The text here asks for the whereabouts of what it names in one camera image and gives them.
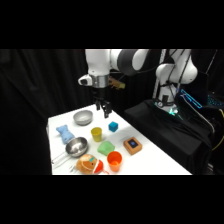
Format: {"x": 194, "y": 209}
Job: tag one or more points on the grey bowl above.
{"x": 82, "y": 117}

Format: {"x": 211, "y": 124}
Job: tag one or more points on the blue lit device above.
{"x": 191, "y": 98}

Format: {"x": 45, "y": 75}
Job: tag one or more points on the blue lit keyboard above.
{"x": 216, "y": 100}

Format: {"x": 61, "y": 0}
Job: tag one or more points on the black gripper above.
{"x": 100, "y": 92}

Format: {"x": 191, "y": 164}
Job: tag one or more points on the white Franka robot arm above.
{"x": 100, "y": 63}

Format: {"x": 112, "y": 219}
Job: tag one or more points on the wooden block with dark patch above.
{"x": 133, "y": 145}

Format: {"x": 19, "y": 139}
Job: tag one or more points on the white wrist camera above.
{"x": 85, "y": 80}

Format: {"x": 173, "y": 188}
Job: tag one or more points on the small green light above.
{"x": 172, "y": 111}

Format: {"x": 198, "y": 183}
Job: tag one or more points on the yellow cup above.
{"x": 96, "y": 134}

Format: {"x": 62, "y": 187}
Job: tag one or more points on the blue cube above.
{"x": 113, "y": 126}

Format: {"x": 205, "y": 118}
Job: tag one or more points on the orange and red plush toy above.
{"x": 87, "y": 164}

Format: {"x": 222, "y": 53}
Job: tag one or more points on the light blue plush toy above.
{"x": 65, "y": 133}

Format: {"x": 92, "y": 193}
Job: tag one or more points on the orange cup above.
{"x": 114, "y": 161}

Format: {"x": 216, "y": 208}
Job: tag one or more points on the green cup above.
{"x": 106, "y": 148}

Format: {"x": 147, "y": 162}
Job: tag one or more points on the black curtain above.
{"x": 40, "y": 83}

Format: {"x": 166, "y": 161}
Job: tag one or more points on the tan wrist attachment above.
{"x": 116, "y": 84}

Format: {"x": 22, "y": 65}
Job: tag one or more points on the black draped robot stand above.
{"x": 166, "y": 133}

